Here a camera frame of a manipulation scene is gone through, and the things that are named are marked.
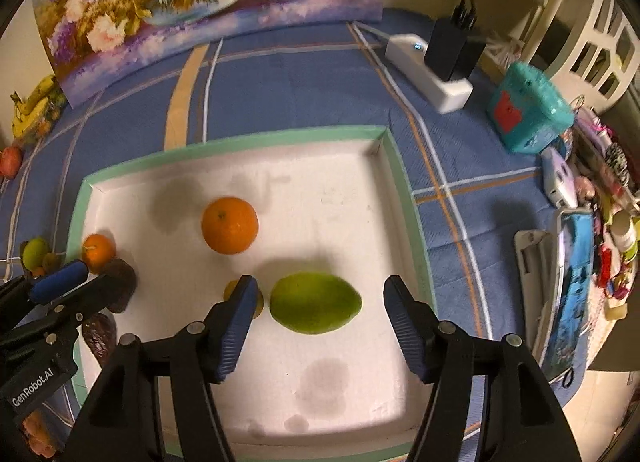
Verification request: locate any small white device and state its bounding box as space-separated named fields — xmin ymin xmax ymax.
xmin=540 ymin=146 xmax=579 ymax=209

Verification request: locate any red apple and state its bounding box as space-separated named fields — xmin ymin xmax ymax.
xmin=0 ymin=146 xmax=24 ymax=179

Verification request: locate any pile of small trinkets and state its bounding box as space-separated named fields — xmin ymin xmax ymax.
xmin=565 ymin=94 xmax=640 ymax=323

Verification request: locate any white phone stand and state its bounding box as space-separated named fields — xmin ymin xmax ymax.
xmin=514 ymin=229 xmax=564 ymax=366

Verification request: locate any dark brown avocado bottom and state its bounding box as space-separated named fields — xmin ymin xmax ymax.
xmin=101 ymin=257 xmax=139 ymax=314

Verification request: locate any teal tin with red label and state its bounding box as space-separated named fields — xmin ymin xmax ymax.
xmin=487 ymin=61 xmax=575 ymax=154

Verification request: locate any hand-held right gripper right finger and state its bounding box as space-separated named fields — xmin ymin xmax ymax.
xmin=383 ymin=275 xmax=584 ymax=462

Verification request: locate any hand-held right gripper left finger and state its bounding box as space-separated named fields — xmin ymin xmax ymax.
xmin=75 ymin=274 xmax=261 ymax=462

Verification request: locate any white tray with teal rim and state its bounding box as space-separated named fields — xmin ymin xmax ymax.
xmin=66 ymin=125 xmax=435 ymax=462

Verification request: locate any bunch of yellow bananas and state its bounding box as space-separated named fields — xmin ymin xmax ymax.
xmin=10 ymin=74 xmax=67 ymax=141

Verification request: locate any dark brown avocado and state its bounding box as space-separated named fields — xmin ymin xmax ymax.
xmin=101 ymin=257 xmax=139 ymax=314
xmin=82 ymin=314 xmax=117 ymax=364

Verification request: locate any black charger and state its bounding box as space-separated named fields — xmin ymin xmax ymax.
xmin=423 ymin=16 xmax=486 ymax=83

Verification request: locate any person's left hand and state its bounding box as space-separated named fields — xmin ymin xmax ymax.
xmin=20 ymin=411 xmax=60 ymax=459

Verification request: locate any large orange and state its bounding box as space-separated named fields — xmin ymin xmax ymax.
xmin=200 ymin=196 xmax=260 ymax=257

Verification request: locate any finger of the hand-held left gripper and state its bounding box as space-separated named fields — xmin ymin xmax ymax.
xmin=7 ymin=273 xmax=122 ymax=349
xmin=0 ymin=261 xmax=91 ymax=315

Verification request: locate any white power strip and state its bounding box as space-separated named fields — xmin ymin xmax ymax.
xmin=384 ymin=32 xmax=474 ymax=115

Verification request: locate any white wooden chair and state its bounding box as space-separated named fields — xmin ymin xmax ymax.
xmin=537 ymin=0 xmax=640 ymax=105

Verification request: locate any clear bag of small fruit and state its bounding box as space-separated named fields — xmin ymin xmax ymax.
xmin=22 ymin=102 xmax=68 ymax=143

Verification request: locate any flower painting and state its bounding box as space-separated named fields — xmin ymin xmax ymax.
xmin=30 ymin=0 xmax=386 ymax=110

